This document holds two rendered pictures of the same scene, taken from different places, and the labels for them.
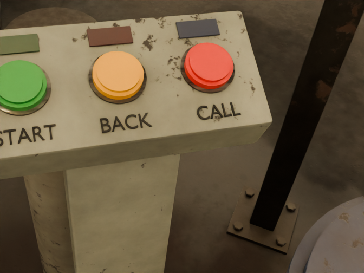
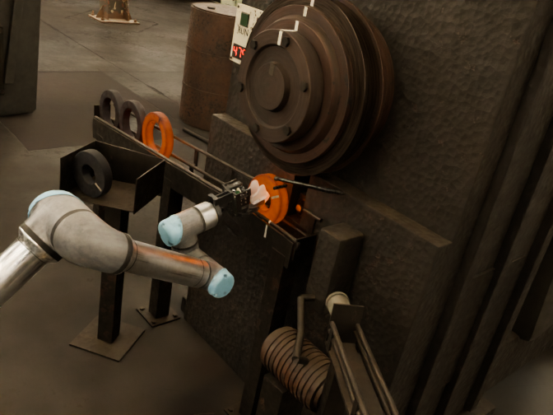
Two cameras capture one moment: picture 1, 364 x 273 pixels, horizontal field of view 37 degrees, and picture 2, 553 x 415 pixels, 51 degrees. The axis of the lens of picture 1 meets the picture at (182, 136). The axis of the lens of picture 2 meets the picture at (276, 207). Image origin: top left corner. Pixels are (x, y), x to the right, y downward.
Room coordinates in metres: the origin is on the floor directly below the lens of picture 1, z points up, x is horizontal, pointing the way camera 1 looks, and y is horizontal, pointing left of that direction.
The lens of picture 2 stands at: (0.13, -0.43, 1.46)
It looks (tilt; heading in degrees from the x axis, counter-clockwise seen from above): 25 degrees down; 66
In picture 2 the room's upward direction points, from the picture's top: 11 degrees clockwise
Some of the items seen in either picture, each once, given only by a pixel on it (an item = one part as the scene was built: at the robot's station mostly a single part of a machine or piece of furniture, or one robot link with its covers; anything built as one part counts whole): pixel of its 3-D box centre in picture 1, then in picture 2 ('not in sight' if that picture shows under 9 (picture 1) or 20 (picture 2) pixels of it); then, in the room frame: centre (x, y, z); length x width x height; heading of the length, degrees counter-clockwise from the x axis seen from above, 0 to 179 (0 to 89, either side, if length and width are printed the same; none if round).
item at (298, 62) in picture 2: not in sight; (276, 86); (0.67, 0.92, 1.11); 0.28 x 0.06 x 0.28; 111
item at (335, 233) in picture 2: not in sight; (333, 268); (0.86, 0.74, 0.68); 0.11 x 0.08 x 0.24; 21
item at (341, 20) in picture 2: not in sight; (304, 86); (0.77, 0.95, 1.11); 0.47 x 0.06 x 0.47; 111
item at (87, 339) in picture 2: not in sight; (108, 254); (0.34, 1.35, 0.36); 0.26 x 0.20 x 0.72; 146
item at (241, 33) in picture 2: not in sight; (259, 41); (0.75, 1.31, 1.15); 0.26 x 0.02 x 0.18; 111
